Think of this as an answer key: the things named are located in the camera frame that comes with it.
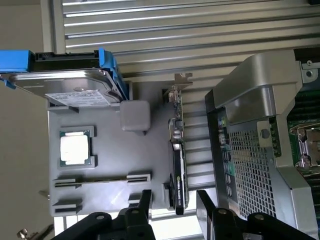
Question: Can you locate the silver hard disk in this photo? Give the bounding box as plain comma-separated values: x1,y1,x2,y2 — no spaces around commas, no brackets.
11,69,120,107

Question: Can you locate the grey metal PC case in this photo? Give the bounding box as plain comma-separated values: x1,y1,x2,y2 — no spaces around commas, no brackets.
204,48,320,240

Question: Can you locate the silver CPU socket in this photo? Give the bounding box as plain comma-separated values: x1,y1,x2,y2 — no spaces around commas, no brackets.
289,126,320,171

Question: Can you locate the brass metal fitting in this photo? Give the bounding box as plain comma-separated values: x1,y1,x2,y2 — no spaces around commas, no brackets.
16,223,55,240

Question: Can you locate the green RAM stick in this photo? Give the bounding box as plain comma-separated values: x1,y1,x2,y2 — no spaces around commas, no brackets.
54,177,148,188

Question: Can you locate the grey plastic parts rack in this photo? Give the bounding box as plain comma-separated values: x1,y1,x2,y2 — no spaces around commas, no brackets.
44,82,191,217

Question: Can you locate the silver CPU chip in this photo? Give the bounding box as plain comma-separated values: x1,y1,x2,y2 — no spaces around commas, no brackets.
59,130,91,167

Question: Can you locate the green motherboard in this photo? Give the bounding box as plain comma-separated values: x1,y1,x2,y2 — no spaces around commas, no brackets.
268,89,320,181

